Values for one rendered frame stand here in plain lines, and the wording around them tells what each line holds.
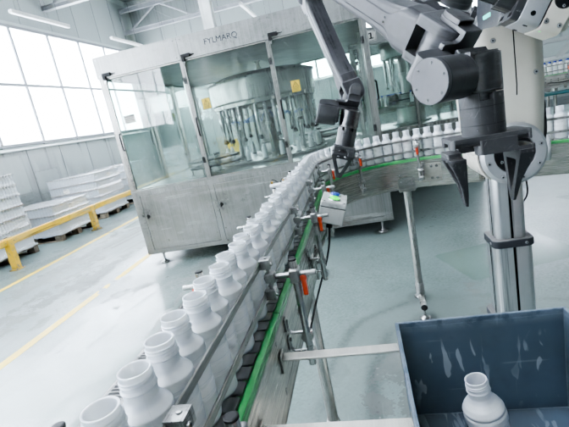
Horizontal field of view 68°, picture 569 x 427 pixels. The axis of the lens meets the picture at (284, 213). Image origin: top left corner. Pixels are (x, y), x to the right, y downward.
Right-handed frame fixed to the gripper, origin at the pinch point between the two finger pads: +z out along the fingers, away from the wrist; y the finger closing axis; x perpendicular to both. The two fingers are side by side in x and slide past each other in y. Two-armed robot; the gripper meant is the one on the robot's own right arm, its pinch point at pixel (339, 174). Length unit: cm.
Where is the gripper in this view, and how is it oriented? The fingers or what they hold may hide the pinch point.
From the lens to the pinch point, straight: 130.6
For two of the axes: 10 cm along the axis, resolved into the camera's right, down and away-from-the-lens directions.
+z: -1.5, 9.5, 2.7
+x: 9.8, 1.9, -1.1
